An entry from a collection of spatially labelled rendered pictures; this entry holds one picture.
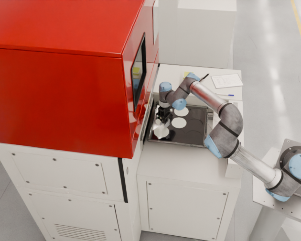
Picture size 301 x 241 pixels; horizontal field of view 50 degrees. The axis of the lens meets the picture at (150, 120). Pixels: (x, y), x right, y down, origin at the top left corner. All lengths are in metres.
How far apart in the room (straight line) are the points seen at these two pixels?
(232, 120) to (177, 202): 0.84
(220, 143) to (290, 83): 2.71
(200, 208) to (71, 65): 1.36
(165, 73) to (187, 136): 0.60
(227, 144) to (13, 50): 1.00
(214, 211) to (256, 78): 2.28
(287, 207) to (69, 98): 1.32
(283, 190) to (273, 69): 2.76
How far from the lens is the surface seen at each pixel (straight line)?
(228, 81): 2.44
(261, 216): 2.40
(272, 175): 1.73
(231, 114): 1.58
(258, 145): 3.35
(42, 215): 2.35
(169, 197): 2.15
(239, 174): 1.99
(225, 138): 1.56
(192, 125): 2.16
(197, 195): 2.10
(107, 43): 1.22
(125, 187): 1.77
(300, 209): 2.02
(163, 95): 1.88
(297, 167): 1.75
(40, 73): 1.34
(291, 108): 3.85
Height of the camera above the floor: 2.45
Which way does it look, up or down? 45 degrees down
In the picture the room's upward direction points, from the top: 2 degrees counter-clockwise
